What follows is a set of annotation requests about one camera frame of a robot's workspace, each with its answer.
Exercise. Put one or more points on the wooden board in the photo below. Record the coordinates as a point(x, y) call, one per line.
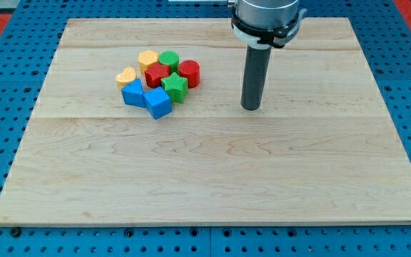
point(321, 150)

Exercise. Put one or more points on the red pentagon block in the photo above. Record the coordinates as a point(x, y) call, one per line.
point(155, 73)

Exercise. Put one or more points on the green star block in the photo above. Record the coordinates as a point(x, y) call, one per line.
point(176, 87)

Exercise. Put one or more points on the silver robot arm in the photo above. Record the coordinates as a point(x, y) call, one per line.
point(266, 14)

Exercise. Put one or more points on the blue cube block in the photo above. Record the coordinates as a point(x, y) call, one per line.
point(158, 102)

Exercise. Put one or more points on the green cylinder block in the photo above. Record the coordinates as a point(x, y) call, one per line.
point(170, 59)

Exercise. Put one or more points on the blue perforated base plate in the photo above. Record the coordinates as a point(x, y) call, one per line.
point(30, 33)

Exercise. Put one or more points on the black and white mounting clamp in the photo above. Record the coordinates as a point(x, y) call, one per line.
point(260, 39)

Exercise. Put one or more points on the red cylinder block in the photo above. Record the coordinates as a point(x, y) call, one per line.
point(191, 70)

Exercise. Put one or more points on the blue triangle block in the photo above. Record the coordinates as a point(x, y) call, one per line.
point(133, 94)

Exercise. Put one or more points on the yellow heart block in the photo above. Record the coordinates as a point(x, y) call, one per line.
point(127, 76)

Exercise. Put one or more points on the yellow hexagon block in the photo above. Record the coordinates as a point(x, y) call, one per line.
point(146, 59)

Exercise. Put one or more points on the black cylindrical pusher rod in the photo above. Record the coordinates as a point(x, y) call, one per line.
point(256, 66)

